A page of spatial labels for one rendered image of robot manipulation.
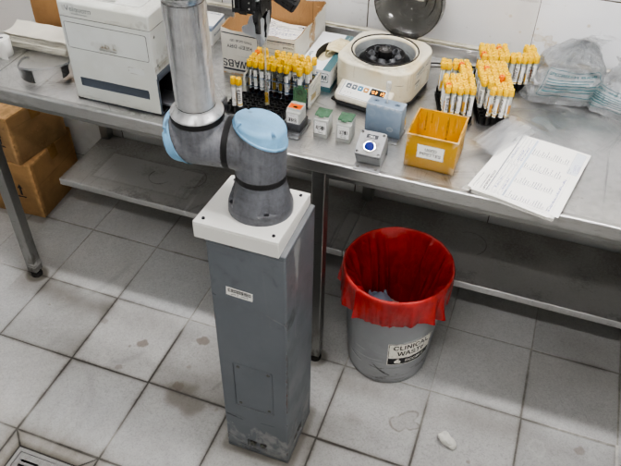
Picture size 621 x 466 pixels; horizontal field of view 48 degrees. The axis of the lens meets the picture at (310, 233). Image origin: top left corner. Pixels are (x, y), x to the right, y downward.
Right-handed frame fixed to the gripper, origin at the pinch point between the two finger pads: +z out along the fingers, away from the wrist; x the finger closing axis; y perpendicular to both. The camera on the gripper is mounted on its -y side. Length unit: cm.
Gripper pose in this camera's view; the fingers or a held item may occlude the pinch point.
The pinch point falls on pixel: (263, 42)
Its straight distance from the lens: 193.0
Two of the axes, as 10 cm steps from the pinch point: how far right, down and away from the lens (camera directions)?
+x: -3.4, 6.2, -7.1
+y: -9.4, -2.3, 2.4
